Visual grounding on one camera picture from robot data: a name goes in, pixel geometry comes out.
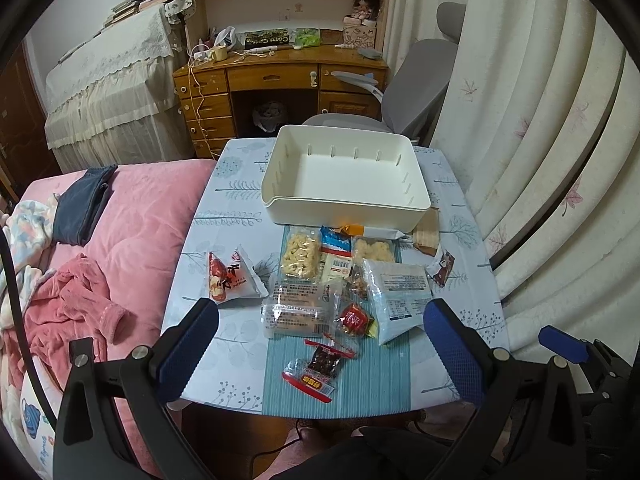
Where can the white plastic storage bin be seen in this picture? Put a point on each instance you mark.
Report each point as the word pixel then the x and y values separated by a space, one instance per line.
pixel 326 176

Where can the grey office chair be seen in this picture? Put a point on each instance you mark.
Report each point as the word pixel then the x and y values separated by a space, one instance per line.
pixel 415 89

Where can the blue patterned tablecloth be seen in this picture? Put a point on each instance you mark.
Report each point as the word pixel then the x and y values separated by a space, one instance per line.
pixel 241 369

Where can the pink quilt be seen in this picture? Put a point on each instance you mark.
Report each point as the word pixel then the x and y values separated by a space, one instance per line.
pixel 137 243

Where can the white blue snack bag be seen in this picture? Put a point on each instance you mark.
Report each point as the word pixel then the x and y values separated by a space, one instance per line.
pixel 398 293

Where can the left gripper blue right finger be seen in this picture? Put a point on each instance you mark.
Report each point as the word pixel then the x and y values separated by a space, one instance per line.
pixel 526 423

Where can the clear pack of brown cakes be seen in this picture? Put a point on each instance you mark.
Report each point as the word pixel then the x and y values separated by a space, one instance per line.
pixel 301 309

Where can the navy folded garment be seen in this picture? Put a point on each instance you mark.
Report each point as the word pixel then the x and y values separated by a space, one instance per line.
pixel 81 206

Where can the clear pack pale cookies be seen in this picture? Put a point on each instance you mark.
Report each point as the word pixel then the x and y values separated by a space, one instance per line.
pixel 372 249

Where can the pink robe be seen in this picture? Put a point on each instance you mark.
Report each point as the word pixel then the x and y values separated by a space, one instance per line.
pixel 74 303

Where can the tan soda cracker pack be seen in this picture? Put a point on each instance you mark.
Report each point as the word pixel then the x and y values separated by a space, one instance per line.
pixel 425 235

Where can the blue white red snack packet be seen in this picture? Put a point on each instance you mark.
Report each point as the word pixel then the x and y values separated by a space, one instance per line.
pixel 335 255

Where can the red white triangular snack bag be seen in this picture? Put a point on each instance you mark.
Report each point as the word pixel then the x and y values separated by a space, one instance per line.
pixel 233 278

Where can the clear pack yellow puffed snacks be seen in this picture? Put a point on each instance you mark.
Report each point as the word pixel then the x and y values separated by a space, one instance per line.
pixel 301 254

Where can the wooden desk with drawers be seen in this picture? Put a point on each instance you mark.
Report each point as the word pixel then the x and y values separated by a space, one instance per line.
pixel 253 95

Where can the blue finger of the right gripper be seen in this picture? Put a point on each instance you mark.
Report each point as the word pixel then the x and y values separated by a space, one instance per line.
pixel 564 345

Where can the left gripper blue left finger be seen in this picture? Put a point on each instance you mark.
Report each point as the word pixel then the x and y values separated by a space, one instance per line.
pixel 90 439

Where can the wooden bookshelf hutch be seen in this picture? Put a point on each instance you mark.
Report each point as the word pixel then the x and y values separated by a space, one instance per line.
pixel 255 15

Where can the red clear dark snack packet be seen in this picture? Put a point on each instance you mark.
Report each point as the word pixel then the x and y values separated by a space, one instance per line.
pixel 316 375

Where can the small red candy packet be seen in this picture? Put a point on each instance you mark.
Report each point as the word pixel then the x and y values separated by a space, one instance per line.
pixel 354 320

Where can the brown chocolate wafer packet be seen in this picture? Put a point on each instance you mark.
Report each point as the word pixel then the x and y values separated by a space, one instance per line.
pixel 440 267

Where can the clear pack mixed nuts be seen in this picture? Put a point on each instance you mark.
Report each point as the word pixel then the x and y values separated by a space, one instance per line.
pixel 357 285

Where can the floral white bedding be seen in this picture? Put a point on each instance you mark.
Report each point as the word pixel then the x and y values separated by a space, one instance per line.
pixel 29 232

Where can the orange white snack packet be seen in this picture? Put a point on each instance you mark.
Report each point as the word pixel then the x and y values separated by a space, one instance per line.
pixel 355 230

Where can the lace covered cabinet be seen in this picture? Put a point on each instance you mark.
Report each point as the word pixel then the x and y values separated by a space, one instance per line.
pixel 113 99

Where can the cream floral curtain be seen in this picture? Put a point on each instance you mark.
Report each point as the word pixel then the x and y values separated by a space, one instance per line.
pixel 540 123

